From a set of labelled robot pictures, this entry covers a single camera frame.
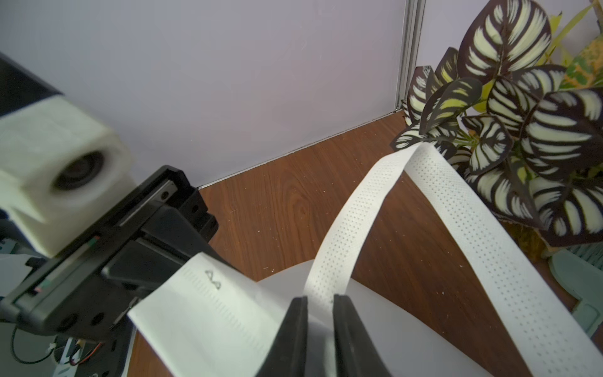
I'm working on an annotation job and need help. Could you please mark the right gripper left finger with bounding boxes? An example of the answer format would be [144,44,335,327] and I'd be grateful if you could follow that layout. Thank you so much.
[256,296,309,377]

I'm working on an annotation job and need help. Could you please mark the white insulated delivery bag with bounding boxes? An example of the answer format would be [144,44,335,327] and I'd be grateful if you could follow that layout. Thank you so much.
[126,140,603,377]

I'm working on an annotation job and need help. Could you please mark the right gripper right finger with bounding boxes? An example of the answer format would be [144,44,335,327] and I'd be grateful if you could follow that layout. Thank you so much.
[332,295,391,376]

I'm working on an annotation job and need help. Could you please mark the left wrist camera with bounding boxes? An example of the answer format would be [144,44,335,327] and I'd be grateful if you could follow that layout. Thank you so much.
[1,55,136,258]

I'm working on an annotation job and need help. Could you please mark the artificial potted plant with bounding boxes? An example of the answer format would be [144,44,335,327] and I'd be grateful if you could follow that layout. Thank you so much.
[391,1,602,334]

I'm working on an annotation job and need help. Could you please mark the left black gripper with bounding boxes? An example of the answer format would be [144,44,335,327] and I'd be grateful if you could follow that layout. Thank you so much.
[1,166,218,339]

